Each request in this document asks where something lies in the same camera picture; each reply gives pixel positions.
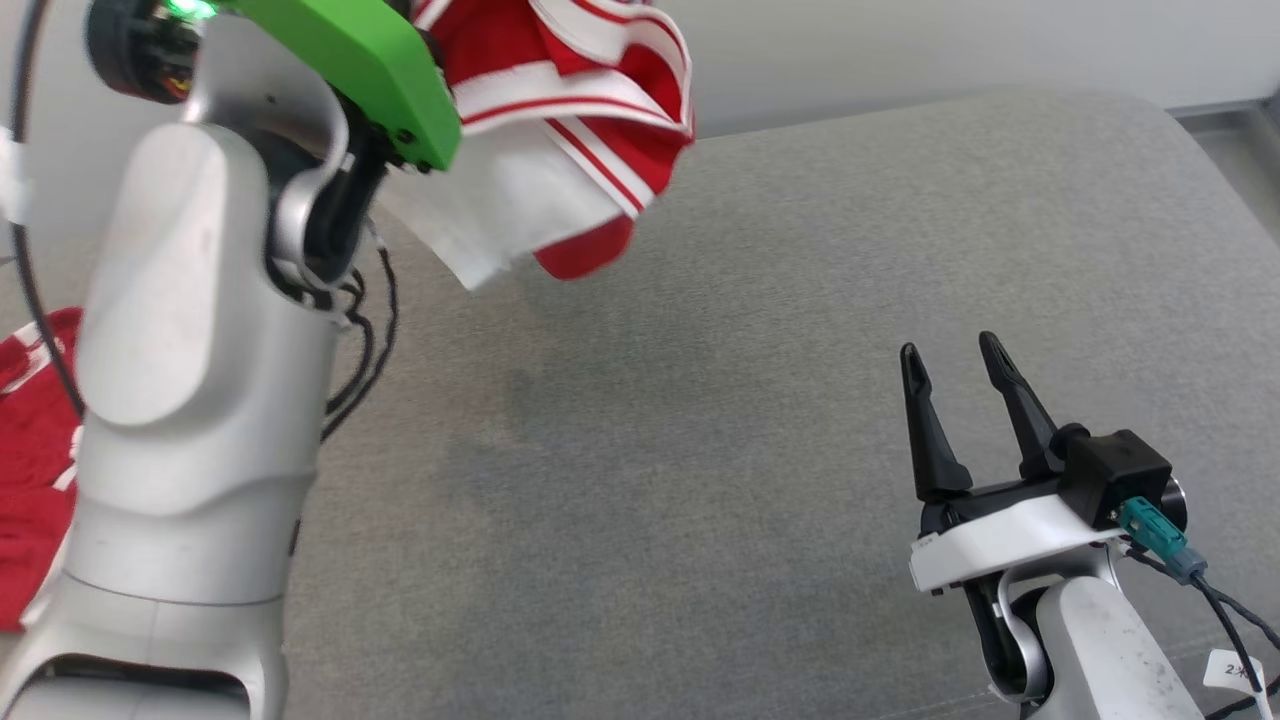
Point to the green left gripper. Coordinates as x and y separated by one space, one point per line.
370 60

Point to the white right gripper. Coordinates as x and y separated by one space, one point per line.
1000 545

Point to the red white basketball jersey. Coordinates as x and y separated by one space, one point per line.
590 110

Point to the red shorts with white trim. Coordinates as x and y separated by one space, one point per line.
35 480

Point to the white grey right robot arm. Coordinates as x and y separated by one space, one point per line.
1100 650

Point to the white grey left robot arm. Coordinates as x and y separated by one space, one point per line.
190 380

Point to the white tape flag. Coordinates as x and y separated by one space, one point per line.
12 180

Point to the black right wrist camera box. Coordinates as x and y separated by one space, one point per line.
1115 470

